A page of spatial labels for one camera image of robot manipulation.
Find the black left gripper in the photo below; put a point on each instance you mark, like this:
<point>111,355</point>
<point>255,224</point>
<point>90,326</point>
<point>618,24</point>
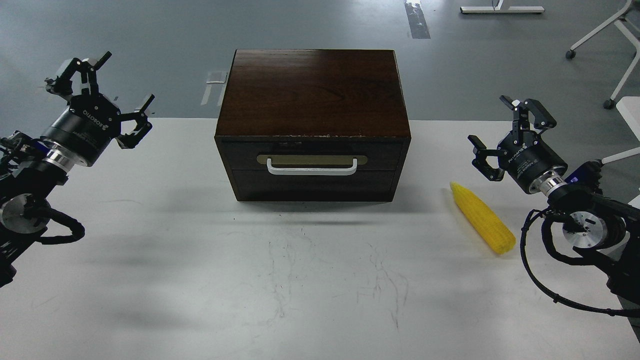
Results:
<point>84,125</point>

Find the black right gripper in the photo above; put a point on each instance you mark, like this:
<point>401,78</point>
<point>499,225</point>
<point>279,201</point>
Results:
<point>522,154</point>

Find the yellow corn cob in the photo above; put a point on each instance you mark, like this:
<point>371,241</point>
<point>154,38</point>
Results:
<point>483,219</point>

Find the dark wooden drawer front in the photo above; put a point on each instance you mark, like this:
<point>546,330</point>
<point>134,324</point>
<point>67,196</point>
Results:
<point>254,155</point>

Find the white drawer handle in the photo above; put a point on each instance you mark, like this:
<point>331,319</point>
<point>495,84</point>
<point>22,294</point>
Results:
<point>309,171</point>

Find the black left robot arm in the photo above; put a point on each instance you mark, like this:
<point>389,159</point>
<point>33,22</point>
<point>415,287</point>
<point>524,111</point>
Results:
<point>31,167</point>

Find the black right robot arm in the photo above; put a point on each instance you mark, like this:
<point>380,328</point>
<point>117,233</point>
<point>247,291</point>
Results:
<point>580,226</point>

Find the dark wooden drawer cabinet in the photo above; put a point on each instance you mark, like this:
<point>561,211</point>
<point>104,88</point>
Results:
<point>314,95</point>

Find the white desk foot bar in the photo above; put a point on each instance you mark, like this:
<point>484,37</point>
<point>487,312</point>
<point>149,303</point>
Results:
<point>502,7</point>

